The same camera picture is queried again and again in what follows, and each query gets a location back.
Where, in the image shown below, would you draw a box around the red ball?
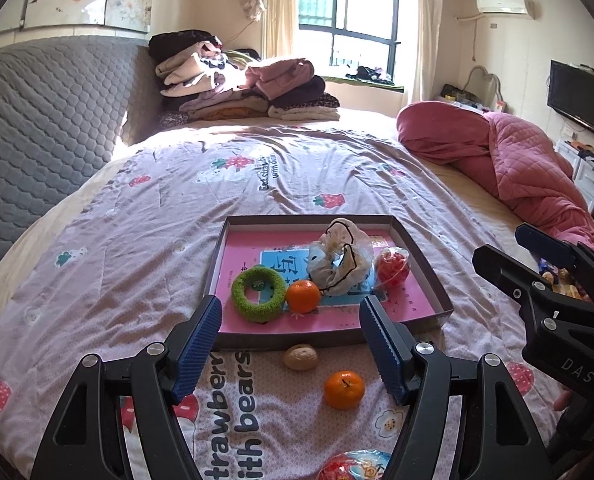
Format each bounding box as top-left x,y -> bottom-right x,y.
374,247 -> 410,289

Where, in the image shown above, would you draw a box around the grey quilted headboard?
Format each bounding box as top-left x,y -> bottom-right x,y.
0,36 -> 161,261

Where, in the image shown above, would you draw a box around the pink strawberry bed sheet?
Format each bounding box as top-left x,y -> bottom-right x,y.
0,126 -> 560,479

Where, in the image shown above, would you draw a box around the green fuzzy hair scrunchie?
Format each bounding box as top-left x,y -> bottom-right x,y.
231,266 -> 287,324

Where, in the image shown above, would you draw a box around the orange tangerine with stem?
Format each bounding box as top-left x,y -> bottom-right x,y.
324,370 -> 365,411

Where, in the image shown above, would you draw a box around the small toy figures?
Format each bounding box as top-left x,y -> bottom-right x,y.
539,258 -> 590,301

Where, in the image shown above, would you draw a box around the white drawer cabinet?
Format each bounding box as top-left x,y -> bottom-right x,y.
555,140 -> 594,212

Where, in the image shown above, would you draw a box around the white air conditioner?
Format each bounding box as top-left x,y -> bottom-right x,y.
476,0 -> 536,20

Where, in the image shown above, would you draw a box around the window with dark frame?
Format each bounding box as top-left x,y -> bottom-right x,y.
294,0 -> 400,84

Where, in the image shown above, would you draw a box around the black wall television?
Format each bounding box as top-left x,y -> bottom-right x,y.
546,60 -> 594,133

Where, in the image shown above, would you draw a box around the cream curtain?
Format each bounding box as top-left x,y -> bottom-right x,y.
242,0 -> 299,58

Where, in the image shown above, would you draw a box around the colourful toy egg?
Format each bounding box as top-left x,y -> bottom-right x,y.
316,450 -> 391,480

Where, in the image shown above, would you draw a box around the person's right hand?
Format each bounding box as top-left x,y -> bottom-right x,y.
553,389 -> 594,440

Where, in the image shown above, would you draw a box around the pile of folded clothes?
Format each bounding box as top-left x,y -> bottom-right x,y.
148,29 -> 340,129

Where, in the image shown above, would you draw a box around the pink quilted blanket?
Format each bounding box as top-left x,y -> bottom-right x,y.
397,101 -> 594,250

